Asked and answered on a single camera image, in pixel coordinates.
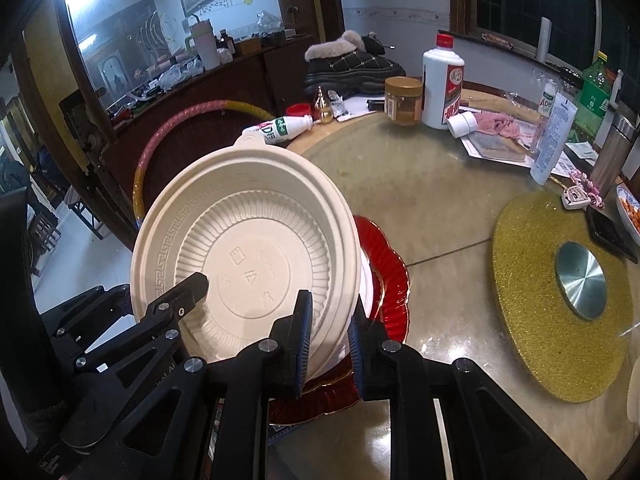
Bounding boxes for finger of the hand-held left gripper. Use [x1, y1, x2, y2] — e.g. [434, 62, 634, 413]
[54, 272, 210, 387]
[40, 284, 135, 332]

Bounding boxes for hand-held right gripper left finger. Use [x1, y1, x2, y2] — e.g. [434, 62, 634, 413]
[60, 289, 315, 480]

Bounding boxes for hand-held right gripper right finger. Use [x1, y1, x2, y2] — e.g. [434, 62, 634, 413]
[347, 310, 586, 480]

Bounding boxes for white ceramic bowl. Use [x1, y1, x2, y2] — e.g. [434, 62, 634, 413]
[305, 255, 377, 381]

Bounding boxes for beige disposable bowl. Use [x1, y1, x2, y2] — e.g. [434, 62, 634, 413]
[131, 132, 363, 365]

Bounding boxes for wooden chair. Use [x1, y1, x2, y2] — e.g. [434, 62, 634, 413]
[25, 185, 67, 277]

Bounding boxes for pink and yellow hula hoop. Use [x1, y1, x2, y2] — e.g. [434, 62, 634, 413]
[132, 100, 273, 231]

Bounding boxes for gold glitter turntable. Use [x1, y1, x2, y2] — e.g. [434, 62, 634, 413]
[492, 191, 634, 404]

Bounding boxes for large white milk drink bottle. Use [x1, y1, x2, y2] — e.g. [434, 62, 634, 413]
[241, 114, 314, 146]

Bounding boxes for black door lock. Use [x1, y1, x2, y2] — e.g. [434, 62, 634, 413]
[59, 87, 109, 172]

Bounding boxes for dark wooden sideboard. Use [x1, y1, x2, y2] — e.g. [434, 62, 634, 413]
[100, 34, 323, 221]

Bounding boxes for gold perfume bottle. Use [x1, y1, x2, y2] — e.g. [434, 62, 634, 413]
[315, 86, 335, 125]

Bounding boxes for round steel turntable hub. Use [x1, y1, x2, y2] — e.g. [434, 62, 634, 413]
[555, 241, 609, 321]

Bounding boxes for small white packet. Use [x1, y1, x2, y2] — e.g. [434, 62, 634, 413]
[327, 89, 352, 122]

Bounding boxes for white insulated jug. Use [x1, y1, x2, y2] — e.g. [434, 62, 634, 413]
[184, 16, 222, 72]

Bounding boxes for white paper sheet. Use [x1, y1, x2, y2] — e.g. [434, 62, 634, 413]
[459, 110, 538, 167]

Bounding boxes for small white cup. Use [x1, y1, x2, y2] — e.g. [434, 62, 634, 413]
[446, 111, 480, 137]

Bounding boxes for brown jar with gold lid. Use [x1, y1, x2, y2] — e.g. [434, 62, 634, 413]
[384, 76, 424, 126]

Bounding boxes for pink cloth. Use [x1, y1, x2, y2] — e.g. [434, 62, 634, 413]
[472, 112, 538, 147]

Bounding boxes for white car key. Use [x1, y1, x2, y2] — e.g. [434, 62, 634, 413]
[561, 184, 591, 210]

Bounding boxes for black fur-lined shoe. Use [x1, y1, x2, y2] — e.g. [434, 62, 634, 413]
[304, 30, 407, 95]

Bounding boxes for black smartphone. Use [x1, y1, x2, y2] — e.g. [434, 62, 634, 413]
[586, 206, 640, 264]

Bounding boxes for white liquor bottle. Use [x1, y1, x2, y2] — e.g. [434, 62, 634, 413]
[421, 33, 466, 130]

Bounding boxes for clear plastic bag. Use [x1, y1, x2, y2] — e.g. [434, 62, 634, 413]
[255, 10, 286, 36]

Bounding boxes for keys with pink charm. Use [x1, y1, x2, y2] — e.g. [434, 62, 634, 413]
[565, 170, 607, 210]

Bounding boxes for blue and white pouch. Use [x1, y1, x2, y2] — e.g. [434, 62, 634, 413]
[530, 92, 579, 186]

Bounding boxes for white paper card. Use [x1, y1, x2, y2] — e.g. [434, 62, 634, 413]
[565, 141, 601, 163]

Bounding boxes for plate with red food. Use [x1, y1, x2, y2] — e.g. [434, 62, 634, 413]
[616, 184, 640, 241]

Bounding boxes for small white milk drink bottle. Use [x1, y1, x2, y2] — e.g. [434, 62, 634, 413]
[537, 78, 560, 121]

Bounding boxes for steel thermos flask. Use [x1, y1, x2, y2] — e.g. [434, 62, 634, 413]
[590, 112, 639, 199]

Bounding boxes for green plastic bottle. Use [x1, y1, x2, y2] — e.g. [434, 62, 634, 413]
[575, 51, 614, 143]

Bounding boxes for white roll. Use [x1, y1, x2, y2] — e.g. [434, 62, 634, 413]
[537, 16, 553, 64]

